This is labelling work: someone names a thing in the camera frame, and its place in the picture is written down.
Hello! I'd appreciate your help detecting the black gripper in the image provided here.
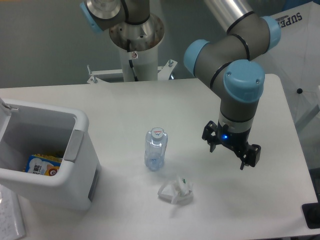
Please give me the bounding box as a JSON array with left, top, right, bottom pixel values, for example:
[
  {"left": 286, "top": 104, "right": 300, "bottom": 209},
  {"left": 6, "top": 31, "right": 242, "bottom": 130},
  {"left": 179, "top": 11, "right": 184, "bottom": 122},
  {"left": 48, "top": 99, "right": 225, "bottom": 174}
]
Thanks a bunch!
[{"left": 202, "top": 120, "right": 262, "bottom": 170}]

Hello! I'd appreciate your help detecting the white tissue wrapper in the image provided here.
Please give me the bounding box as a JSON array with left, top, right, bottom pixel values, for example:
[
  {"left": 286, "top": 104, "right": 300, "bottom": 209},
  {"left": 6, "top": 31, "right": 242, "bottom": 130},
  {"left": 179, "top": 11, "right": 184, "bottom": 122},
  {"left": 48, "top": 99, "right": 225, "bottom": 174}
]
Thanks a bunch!
[{"left": 157, "top": 175, "right": 194, "bottom": 205}]

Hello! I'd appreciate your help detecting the clear plastic water bottle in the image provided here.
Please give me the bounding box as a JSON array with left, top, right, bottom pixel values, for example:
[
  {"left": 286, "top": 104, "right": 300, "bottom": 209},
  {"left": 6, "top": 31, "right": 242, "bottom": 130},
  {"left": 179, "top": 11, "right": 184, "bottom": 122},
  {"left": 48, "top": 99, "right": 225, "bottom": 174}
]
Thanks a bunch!
[{"left": 144, "top": 127, "right": 168, "bottom": 172}]

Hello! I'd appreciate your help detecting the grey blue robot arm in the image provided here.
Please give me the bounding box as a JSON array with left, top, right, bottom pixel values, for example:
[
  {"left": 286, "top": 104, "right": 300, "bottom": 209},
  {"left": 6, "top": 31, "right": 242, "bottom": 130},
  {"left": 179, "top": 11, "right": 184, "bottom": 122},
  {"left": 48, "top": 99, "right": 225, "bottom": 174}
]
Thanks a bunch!
[{"left": 80, "top": 0, "right": 281, "bottom": 167}]

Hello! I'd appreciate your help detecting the white trash can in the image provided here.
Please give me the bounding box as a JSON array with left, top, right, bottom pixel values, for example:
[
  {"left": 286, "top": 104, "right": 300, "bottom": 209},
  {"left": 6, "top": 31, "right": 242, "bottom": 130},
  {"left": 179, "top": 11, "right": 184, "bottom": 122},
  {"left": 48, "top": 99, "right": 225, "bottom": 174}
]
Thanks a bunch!
[{"left": 0, "top": 99, "right": 101, "bottom": 210}]

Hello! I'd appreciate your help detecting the black device at edge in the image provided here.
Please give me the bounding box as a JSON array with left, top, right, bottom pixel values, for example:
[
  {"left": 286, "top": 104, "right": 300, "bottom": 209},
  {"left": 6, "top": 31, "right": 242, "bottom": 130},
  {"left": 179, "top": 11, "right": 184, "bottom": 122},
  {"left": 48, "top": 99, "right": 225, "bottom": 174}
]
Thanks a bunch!
[{"left": 301, "top": 202, "right": 320, "bottom": 229}]

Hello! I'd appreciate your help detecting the white umbrella with lettering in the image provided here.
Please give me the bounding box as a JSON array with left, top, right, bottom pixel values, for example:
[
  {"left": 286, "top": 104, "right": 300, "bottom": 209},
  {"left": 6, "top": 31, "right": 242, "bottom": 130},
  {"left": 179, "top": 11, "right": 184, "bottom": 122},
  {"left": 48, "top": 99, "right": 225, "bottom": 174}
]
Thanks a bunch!
[{"left": 256, "top": 0, "right": 320, "bottom": 131}]

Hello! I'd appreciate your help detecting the blue snack bag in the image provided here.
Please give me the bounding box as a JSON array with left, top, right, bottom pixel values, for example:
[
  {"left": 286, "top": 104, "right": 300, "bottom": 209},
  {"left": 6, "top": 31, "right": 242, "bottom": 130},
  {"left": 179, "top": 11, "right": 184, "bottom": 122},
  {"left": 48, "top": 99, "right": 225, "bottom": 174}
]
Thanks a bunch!
[{"left": 23, "top": 154, "right": 62, "bottom": 177}]

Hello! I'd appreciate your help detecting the white paper notebook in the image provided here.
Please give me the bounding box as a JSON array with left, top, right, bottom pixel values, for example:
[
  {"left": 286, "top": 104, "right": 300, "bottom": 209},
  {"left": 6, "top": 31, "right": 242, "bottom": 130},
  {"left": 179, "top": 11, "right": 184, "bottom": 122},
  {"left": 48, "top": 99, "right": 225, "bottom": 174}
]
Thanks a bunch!
[{"left": 0, "top": 185, "right": 26, "bottom": 240}]

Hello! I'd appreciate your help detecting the white metal base bracket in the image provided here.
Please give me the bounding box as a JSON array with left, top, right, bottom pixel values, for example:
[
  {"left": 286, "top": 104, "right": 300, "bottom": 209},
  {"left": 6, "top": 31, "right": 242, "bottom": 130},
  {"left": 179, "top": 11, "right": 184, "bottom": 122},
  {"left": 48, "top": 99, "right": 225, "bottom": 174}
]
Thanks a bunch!
[{"left": 87, "top": 59, "right": 178, "bottom": 84}]

